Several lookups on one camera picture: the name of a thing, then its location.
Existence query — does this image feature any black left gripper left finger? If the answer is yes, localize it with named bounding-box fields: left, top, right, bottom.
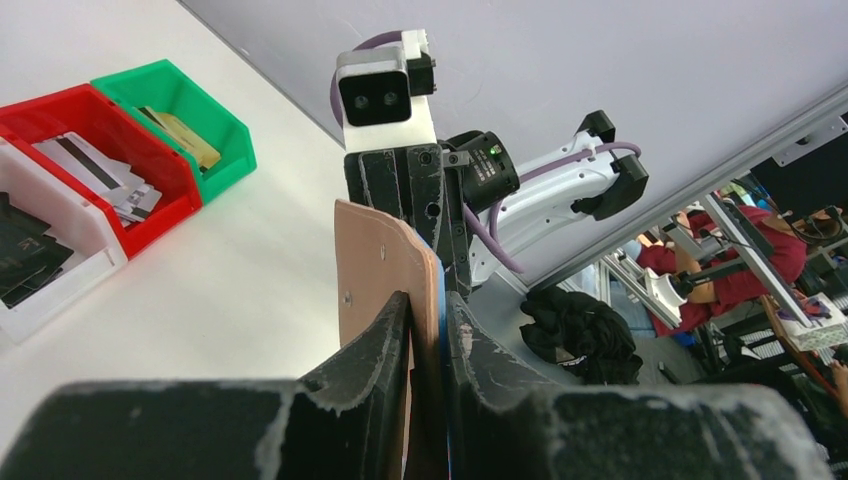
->
left=1, top=292, right=411, bottom=479

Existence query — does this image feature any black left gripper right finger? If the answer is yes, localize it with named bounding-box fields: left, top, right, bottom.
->
left=445, top=292, right=832, bottom=479

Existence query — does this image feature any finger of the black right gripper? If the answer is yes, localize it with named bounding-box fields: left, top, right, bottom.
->
left=344, top=145, right=443, bottom=249
left=440, top=150, right=473, bottom=299

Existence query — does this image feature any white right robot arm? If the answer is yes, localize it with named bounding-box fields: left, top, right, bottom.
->
left=344, top=110, right=649, bottom=296

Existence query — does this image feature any gold cards stack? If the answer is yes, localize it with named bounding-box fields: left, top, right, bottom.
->
left=137, top=106, right=221, bottom=172

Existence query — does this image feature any white cards stack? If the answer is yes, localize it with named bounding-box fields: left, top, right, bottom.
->
left=34, top=131, right=163, bottom=227

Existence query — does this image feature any black cards stack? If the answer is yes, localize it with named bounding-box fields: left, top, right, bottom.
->
left=1, top=192, right=74, bottom=309

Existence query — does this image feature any black clothing pile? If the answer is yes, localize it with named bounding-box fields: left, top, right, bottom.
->
left=520, top=287, right=643, bottom=385

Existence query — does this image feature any person in red shirt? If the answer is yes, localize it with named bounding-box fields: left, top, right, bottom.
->
left=622, top=205, right=841, bottom=338

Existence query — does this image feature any green plastic bin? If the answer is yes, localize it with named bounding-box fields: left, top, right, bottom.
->
left=91, top=59, right=257, bottom=204

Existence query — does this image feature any white plastic bin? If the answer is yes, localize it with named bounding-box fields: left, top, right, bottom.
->
left=1, top=140, right=128, bottom=343

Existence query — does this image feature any red plastic bin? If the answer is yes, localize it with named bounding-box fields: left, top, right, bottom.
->
left=1, top=84, right=203, bottom=258

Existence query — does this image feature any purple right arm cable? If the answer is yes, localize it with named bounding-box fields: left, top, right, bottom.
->
left=329, top=30, right=643, bottom=276

